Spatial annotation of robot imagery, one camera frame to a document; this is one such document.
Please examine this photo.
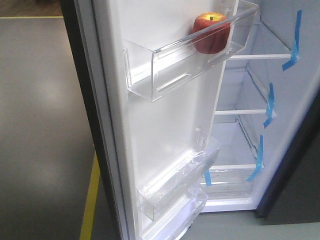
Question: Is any fridge door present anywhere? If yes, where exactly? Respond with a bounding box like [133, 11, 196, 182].
[61, 0, 261, 240]

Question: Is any clear door bin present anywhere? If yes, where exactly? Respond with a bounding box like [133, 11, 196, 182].
[136, 128, 220, 221]
[139, 187, 208, 240]
[118, 0, 259, 102]

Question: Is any glass fridge shelf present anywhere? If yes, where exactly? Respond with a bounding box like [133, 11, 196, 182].
[229, 21, 292, 61]
[215, 70, 277, 118]

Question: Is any dark grey fridge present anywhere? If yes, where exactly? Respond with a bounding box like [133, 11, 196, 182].
[201, 0, 320, 225]

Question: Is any blue tape strip middle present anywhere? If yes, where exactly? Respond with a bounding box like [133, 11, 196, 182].
[263, 83, 275, 129]

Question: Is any clear crisper drawer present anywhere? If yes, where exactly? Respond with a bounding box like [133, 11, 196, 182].
[200, 164, 264, 200]

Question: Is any clear bottom door bin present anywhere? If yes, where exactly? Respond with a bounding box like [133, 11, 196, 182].
[139, 187, 208, 240]

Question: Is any red yellow apple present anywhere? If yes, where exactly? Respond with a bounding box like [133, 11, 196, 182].
[192, 12, 231, 55]

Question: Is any blue tape strip upper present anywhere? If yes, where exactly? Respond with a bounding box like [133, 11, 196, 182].
[282, 10, 302, 72]

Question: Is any clear upper door bin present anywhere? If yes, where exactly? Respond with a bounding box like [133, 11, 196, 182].
[118, 0, 259, 102]

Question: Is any blue tape strip lower right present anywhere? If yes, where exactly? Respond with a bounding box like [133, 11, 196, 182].
[246, 135, 264, 182]

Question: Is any blue tape strip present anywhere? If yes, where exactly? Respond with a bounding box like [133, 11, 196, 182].
[204, 169, 212, 187]
[282, 10, 302, 72]
[246, 135, 264, 182]
[263, 83, 275, 129]

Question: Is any lower glass fridge shelf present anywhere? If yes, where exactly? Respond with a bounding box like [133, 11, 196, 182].
[215, 70, 277, 118]

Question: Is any upper glass fridge shelf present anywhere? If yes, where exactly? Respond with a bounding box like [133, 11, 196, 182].
[229, 21, 292, 61]

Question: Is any clear middle door bin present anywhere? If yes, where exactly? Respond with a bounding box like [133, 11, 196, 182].
[136, 128, 220, 221]

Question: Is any blue tape strip lower left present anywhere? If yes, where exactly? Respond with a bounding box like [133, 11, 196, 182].
[204, 169, 212, 187]

